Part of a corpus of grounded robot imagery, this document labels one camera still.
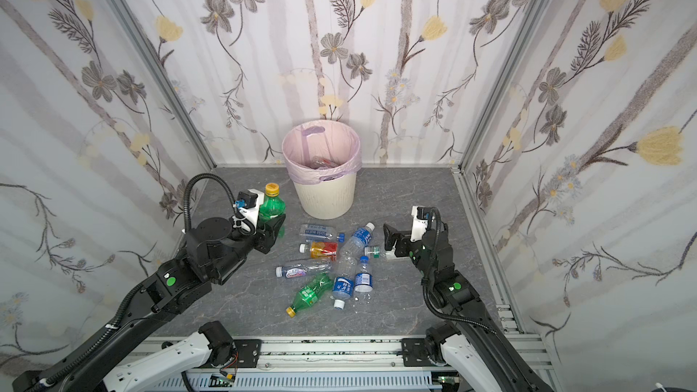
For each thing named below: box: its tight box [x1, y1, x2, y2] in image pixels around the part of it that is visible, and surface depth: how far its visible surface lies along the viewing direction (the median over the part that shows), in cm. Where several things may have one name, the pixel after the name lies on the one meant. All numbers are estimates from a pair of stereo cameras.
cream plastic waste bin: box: [293, 170, 358, 220], surface depth 95 cm
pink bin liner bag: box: [281, 119, 363, 185], surface depth 97 cm
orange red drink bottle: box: [298, 241, 339, 263], surface depth 91 cm
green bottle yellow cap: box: [310, 155, 340, 169], surface depth 106 cm
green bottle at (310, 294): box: [284, 273, 334, 319], surface depth 82 cm
